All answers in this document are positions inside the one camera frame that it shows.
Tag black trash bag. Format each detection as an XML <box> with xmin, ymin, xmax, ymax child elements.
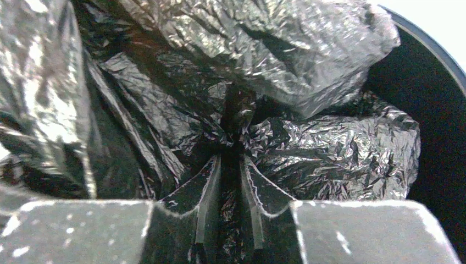
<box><xmin>1</xmin><ymin>1</ymin><xmax>420</xmax><ymax>263</ymax></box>

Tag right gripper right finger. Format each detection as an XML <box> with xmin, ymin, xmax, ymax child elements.
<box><xmin>240</xmin><ymin>156</ymin><xmax>459</xmax><ymax>263</ymax></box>

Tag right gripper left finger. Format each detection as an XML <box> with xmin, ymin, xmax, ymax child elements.
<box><xmin>1</xmin><ymin>155</ymin><xmax>221</xmax><ymax>263</ymax></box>

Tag dark blue trash bin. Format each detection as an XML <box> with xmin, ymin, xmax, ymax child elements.
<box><xmin>366</xmin><ymin>11</ymin><xmax>465</xmax><ymax>261</ymax></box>

